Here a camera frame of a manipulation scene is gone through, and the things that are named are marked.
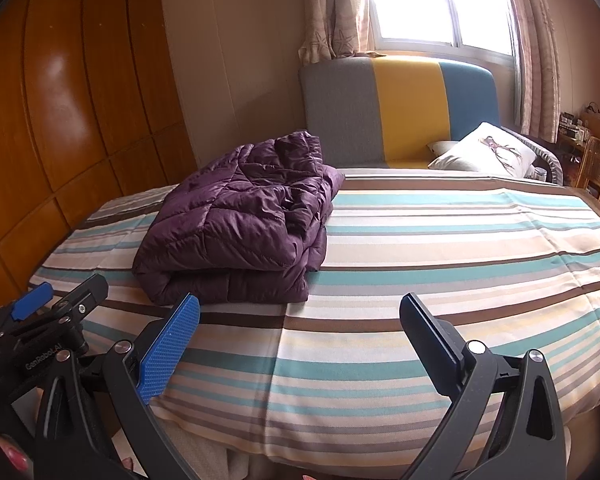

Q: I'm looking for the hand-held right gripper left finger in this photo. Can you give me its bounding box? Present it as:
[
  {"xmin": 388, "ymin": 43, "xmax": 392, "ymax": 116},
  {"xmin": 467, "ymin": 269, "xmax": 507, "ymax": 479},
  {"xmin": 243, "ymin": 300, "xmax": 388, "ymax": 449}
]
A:
[{"xmin": 34, "ymin": 294, "xmax": 203, "ymax": 480}]

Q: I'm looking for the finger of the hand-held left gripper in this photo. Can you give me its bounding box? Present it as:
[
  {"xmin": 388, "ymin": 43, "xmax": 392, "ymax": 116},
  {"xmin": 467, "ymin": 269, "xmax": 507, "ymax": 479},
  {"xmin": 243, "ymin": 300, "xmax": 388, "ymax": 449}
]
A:
[
  {"xmin": 0, "ymin": 283, "xmax": 52, "ymax": 346},
  {"xmin": 27, "ymin": 274, "xmax": 109, "ymax": 357}
]

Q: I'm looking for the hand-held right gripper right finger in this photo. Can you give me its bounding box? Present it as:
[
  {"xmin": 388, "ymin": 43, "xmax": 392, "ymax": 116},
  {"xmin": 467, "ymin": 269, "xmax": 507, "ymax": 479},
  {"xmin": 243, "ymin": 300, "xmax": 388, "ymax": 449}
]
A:
[{"xmin": 397, "ymin": 294, "xmax": 568, "ymax": 480}]

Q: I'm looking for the purple puffer jacket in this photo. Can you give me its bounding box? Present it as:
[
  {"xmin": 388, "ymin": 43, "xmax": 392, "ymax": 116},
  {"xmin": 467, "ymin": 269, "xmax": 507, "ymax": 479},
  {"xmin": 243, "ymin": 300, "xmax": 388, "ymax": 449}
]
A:
[{"xmin": 132, "ymin": 130, "xmax": 346, "ymax": 307}]

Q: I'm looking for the person's left hand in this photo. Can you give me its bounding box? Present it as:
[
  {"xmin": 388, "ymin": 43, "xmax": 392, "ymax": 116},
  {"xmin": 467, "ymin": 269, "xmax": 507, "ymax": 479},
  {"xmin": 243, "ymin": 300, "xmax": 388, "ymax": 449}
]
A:
[{"xmin": 0, "ymin": 435, "xmax": 33, "ymax": 480}]

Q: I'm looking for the bed with striped sheet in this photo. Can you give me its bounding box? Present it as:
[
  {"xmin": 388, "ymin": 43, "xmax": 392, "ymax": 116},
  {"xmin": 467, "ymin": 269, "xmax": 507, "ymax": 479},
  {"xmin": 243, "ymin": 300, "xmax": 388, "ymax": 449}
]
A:
[{"xmin": 27, "ymin": 165, "xmax": 600, "ymax": 480}]

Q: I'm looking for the wooden wardrobe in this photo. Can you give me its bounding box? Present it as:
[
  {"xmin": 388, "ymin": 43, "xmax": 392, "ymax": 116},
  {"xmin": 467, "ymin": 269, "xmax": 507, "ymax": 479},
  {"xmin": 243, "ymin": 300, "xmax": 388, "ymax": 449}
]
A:
[{"xmin": 0, "ymin": 0, "xmax": 186, "ymax": 326}]

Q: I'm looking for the white printed pillow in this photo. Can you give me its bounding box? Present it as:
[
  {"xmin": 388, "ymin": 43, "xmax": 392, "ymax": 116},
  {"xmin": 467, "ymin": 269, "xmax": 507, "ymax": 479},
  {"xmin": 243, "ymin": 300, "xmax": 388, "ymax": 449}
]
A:
[{"xmin": 428, "ymin": 121, "xmax": 541, "ymax": 178}]

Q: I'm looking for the grey leaf-print pillow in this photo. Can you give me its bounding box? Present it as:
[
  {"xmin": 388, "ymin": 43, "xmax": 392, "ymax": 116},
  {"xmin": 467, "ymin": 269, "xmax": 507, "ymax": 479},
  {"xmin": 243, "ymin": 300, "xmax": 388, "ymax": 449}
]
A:
[{"xmin": 426, "ymin": 140, "xmax": 461, "ymax": 157}]

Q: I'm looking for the cluttered wooden desk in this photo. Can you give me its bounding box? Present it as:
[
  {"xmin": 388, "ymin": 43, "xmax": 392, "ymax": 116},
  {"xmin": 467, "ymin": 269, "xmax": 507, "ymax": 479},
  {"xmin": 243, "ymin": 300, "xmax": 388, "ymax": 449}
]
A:
[{"xmin": 557, "ymin": 105, "xmax": 600, "ymax": 161}]

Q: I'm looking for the grey yellow blue sofa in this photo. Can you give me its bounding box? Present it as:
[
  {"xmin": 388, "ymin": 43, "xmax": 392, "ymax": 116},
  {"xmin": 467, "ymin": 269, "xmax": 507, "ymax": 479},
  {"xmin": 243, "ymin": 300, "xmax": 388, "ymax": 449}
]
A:
[{"xmin": 299, "ymin": 56, "xmax": 563, "ymax": 186}]

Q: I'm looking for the pink patterned curtain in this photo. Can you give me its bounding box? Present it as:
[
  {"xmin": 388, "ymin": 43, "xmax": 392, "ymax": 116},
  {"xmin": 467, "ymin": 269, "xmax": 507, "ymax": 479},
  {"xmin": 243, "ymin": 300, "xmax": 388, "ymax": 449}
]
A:
[
  {"xmin": 300, "ymin": 0, "xmax": 376, "ymax": 66},
  {"xmin": 500, "ymin": 0, "xmax": 563, "ymax": 143}
]

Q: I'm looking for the window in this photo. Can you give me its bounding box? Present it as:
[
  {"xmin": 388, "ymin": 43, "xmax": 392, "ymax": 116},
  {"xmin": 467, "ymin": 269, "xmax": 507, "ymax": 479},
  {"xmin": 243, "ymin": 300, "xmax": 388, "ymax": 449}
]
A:
[{"xmin": 362, "ymin": 0, "xmax": 518, "ymax": 63}]

